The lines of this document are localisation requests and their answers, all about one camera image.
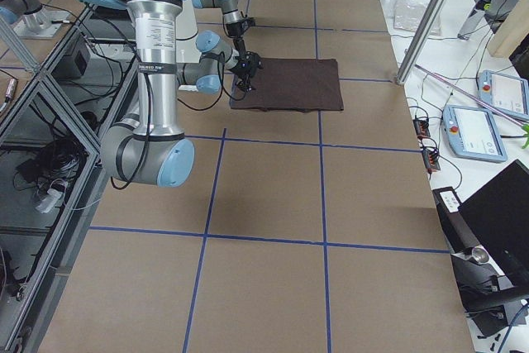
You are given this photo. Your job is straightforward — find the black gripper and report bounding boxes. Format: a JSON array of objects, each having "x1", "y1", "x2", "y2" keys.
[
  {"x1": 225, "y1": 19, "x2": 248, "y2": 39},
  {"x1": 233, "y1": 36, "x2": 264, "y2": 91}
]

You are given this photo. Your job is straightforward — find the dark brown t-shirt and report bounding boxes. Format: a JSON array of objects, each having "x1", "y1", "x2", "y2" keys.
[{"x1": 230, "y1": 58, "x2": 344, "y2": 112}]

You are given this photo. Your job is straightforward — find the black power box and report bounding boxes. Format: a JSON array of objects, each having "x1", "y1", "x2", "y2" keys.
[{"x1": 51, "y1": 37, "x2": 90, "y2": 79}]

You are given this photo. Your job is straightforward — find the clear plastic bag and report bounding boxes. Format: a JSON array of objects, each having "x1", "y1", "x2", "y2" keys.
[{"x1": 385, "y1": 0, "x2": 430, "y2": 38}]

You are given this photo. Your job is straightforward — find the orange connector module far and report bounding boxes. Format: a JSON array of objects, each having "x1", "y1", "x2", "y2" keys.
[{"x1": 412, "y1": 117, "x2": 431, "y2": 139}]

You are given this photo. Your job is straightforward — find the orange connector module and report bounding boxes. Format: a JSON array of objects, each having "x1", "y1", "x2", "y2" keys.
[
  {"x1": 412, "y1": 117, "x2": 431, "y2": 139},
  {"x1": 422, "y1": 147, "x2": 441, "y2": 174}
]

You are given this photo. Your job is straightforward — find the orange connector module near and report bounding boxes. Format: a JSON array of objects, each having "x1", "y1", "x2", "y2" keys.
[{"x1": 422, "y1": 147, "x2": 441, "y2": 174}]

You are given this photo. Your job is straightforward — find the near blue teach pendant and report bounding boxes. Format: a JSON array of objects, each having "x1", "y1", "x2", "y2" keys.
[{"x1": 442, "y1": 105, "x2": 508, "y2": 163}]

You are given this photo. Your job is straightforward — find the blue teach pendant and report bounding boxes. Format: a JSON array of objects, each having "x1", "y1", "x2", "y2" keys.
[
  {"x1": 478, "y1": 70, "x2": 528, "y2": 121},
  {"x1": 442, "y1": 105, "x2": 508, "y2": 163}
]

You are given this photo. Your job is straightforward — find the far blue teach pendant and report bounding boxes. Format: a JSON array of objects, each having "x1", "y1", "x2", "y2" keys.
[{"x1": 478, "y1": 70, "x2": 528, "y2": 121}]

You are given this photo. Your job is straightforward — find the black box with label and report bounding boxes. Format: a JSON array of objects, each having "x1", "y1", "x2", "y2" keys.
[{"x1": 432, "y1": 187, "x2": 480, "y2": 254}]

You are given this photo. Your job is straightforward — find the reacher grabber stick tool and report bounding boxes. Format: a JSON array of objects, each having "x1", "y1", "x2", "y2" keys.
[{"x1": 414, "y1": 64, "x2": 528, "y2": 148}]

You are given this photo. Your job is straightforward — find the metal cup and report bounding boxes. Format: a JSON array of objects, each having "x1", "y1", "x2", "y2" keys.
[{"x1": 464, "y1": 246, "x2": 490, "y2": 265}]

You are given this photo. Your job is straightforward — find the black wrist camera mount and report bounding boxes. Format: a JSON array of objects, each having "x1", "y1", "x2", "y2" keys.
[{"x1": 241, "y1": 17, "x2": 255, "y2": 30}]

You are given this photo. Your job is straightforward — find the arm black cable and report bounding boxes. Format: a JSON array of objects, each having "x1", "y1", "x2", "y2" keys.
[{"x1": 107, "y1": 17, "x2": 249, "y2": 191}]

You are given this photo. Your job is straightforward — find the aluminium truss frame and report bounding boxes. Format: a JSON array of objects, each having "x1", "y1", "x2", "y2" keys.
[{"x1": 1, "y1": 0, "x2": 136, "y2": 352}]

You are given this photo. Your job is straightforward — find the aluminium frame post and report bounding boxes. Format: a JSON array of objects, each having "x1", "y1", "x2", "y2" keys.
[{"x1": 395, "y1": 0, "x2": 446, "y2": 85}]

